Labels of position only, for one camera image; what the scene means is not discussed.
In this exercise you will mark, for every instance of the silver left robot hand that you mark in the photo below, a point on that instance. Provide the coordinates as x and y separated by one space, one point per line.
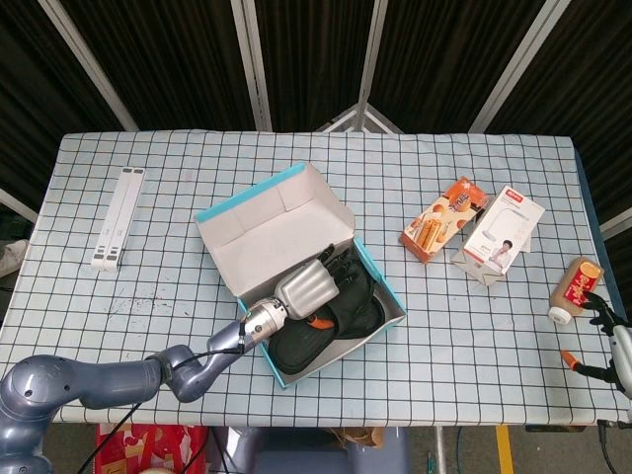
306 291

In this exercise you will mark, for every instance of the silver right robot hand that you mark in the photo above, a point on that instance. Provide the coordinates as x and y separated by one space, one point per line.
622 355

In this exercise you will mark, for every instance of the black rubber slipper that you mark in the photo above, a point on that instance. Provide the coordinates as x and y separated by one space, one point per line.
301 350
360 306

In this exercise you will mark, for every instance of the light blue shoe box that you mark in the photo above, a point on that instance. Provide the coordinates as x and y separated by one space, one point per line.
257 247

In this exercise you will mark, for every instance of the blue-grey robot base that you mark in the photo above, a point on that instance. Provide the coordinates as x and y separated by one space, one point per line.
306 459

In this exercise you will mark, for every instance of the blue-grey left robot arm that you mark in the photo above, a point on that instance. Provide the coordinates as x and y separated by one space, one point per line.
99 375

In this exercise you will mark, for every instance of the orange snack box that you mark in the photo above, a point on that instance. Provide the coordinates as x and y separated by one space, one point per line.
434 227

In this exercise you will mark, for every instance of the white lamp box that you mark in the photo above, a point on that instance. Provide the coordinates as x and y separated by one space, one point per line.
494 237

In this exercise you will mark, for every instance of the white shoe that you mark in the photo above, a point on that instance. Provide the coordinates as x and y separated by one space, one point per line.
12 259

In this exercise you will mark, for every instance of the bottle with orange label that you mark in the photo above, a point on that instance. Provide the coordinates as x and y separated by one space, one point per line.
575 291

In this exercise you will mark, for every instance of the brown paper bag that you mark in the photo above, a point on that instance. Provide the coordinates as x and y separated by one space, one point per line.
360 437

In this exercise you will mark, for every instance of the light blue checked tablecloth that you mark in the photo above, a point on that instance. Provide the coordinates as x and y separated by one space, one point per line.
444 385

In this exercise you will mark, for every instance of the white folding stand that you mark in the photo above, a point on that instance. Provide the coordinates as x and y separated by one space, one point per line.
118 217

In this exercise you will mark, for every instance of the white table leg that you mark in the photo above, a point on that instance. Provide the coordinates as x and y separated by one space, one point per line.
440 449

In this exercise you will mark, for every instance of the red patterned bag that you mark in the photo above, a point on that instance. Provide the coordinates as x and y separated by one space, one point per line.
158 449

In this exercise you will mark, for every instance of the black partition screen white frame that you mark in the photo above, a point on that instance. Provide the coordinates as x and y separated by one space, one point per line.
173 59

